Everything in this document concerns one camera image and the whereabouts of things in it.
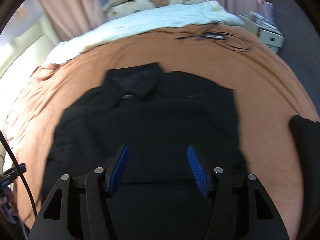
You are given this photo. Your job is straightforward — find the black collared shirt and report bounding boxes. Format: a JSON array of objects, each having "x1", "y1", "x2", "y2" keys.
[{"x1": 41, "y1": 63, "x2": 247, "y2": 239}]

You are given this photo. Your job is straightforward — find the orange-brown duvet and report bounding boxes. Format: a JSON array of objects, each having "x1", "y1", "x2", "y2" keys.
[{"x1": 5, "y1": 25, "x2": 319, "y2": 239}]

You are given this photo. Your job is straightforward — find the cream padded headboard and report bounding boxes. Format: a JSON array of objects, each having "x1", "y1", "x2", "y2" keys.
[{"x1": 1, "y1": 15, "x2": 60, "y2": 75}]

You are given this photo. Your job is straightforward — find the white bedside cabinet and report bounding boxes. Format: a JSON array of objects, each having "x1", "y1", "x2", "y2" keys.
[{"x1": 239, "y1": 15, "x2": 285, "y2": 54}]

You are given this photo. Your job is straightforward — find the pink left curtain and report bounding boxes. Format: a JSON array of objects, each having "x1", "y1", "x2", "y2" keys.
[{"x1": 38, "y1": 0, "x2": 107, "y2": 41}]

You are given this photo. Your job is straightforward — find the white light-blue blanket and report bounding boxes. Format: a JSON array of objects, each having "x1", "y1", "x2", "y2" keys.
[{"x1": 44, "y1": 1, "x2": 244, "y2": 64}]

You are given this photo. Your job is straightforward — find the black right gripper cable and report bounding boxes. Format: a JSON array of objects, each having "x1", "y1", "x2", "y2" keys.
[{"x1": 0, "y1": 129, "x2": 38, "y2": 218}]

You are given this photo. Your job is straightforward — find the black cable on bed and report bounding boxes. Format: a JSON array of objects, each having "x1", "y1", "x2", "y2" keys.
[{"x1": 176, "y1": 22, "x2": 252, "y2": 53}]

